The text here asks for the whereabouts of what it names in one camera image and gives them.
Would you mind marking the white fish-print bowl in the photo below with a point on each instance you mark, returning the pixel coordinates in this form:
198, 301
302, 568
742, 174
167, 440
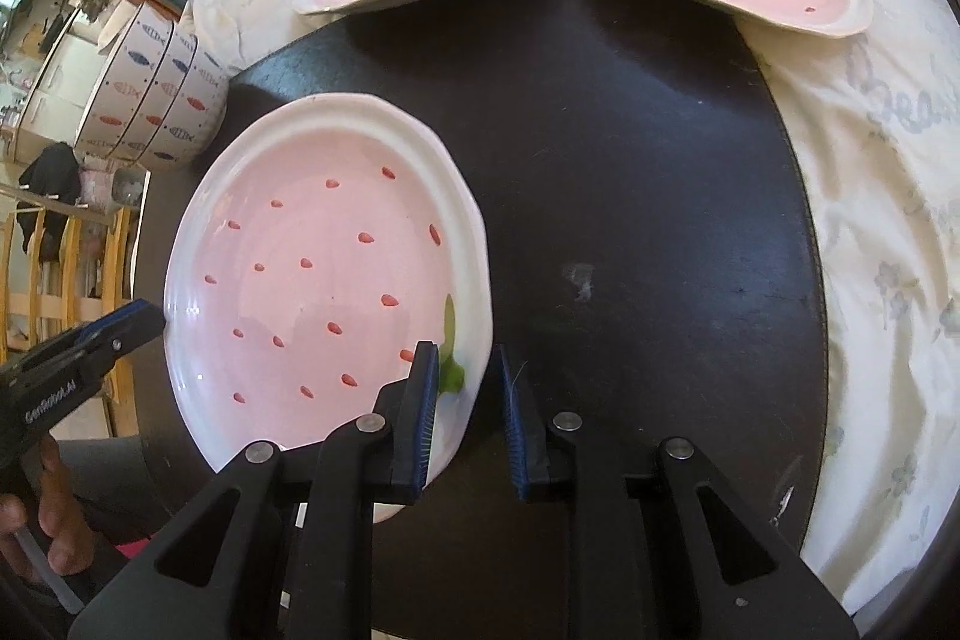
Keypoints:
166, 96
199, 108
124, 78

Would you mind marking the grey bin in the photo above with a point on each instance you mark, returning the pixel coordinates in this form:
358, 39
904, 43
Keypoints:
127, 189

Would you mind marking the large pink strawberry plate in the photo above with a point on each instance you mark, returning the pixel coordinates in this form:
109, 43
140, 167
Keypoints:
315, 250

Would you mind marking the black mat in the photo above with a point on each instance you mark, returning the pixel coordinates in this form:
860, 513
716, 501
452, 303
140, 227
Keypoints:
637, 197

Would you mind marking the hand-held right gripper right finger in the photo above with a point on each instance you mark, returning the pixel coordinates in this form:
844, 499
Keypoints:
521, 445

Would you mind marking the person's left hand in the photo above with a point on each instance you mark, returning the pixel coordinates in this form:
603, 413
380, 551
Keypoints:
64, 512

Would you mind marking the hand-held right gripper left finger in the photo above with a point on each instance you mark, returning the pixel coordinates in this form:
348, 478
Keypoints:
412, 430

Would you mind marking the white lower kitchen cabinet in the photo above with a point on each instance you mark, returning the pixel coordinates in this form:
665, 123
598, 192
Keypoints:
52, 85

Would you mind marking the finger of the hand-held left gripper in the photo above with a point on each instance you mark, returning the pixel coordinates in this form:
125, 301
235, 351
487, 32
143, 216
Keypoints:
124, 329

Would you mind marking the black cloth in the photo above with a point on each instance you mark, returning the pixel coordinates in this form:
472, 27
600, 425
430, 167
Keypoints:
52, 190

